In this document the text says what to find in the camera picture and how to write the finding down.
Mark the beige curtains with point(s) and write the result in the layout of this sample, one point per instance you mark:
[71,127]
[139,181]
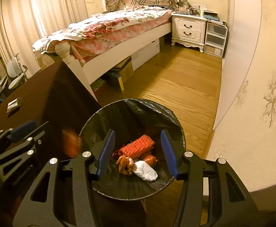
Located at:
[45,9]

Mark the red plastic wrapper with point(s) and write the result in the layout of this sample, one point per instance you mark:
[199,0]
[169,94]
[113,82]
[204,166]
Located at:
[116,153]

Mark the white wooden bed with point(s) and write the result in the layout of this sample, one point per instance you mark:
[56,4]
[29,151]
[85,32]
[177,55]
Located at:
[104,59]

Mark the grey office chair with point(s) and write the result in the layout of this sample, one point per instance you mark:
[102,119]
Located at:
[15,73]

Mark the large orange plastic bag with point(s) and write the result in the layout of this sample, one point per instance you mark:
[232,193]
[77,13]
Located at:
[149,160]

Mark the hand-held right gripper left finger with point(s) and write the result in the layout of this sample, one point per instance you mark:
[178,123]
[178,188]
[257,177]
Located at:
[106,153]

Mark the pile of books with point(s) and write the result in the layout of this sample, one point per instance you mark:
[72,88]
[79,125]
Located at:
[214,17]

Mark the plastic drawer unit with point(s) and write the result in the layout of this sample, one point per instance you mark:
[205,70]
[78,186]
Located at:
[214,40]

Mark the white nightstand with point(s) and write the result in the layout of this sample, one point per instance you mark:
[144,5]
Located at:
[188,30]

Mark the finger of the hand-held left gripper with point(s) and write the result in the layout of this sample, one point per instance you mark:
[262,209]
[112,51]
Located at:
[37,137]
[23,127]

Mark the black lined trash bin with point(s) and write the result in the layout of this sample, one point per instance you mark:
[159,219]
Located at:
[133,118]

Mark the small orange plastic bag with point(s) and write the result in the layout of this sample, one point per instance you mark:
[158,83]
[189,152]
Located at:
[70,141]

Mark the silver foil packet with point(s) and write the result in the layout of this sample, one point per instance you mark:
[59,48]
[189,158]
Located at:
[13,104]

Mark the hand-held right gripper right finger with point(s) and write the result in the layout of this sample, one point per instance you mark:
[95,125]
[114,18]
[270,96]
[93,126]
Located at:
[168,155]

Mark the orange paper wrapper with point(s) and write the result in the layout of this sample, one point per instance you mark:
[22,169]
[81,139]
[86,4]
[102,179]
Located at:
[125,165]

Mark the floral quilt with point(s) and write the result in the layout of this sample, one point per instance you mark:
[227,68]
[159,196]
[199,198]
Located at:
[109,26]

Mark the white paper wad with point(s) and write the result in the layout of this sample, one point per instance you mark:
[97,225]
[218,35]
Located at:
[146,171]

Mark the red foam fruit net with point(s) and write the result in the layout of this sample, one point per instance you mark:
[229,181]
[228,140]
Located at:
[138,145]

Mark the white storage box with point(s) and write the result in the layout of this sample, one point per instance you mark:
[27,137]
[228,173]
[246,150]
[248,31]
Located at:
[145,55]

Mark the cardboard box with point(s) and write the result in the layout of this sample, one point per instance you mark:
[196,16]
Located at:
[125,73]

